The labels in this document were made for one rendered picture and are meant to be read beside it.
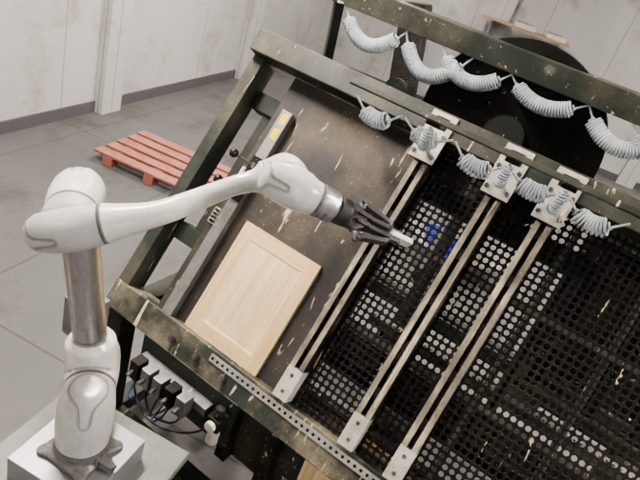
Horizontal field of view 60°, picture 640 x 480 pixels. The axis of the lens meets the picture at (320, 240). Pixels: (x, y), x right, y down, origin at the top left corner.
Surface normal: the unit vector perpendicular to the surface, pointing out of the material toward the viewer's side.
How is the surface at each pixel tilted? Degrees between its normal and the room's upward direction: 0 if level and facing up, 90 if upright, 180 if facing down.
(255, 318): 59
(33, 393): 0
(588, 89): 90
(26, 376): 0
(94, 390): 6
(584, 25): 90
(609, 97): 90
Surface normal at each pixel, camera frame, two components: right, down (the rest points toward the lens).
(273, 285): -0.29, -0.18
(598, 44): -0.36, 0.37
